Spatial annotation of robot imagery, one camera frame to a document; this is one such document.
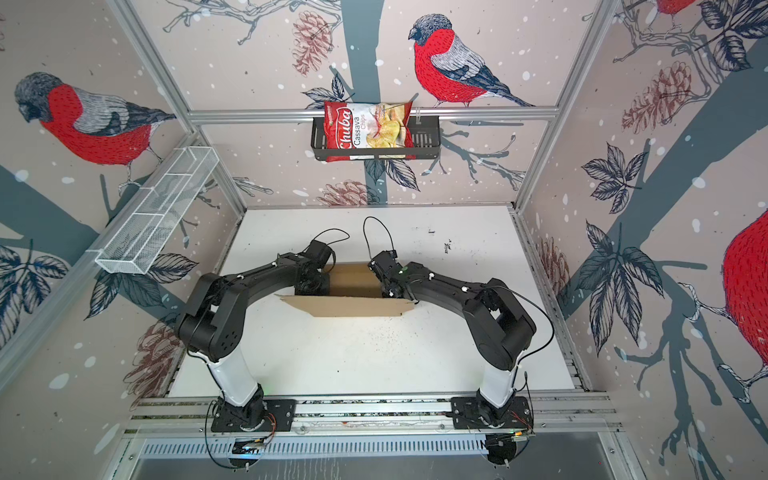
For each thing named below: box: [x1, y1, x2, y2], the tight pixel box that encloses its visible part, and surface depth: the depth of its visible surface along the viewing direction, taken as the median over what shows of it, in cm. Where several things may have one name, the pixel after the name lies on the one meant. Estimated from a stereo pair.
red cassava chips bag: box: [324, 101, 416, 162], surface depth 90 cm
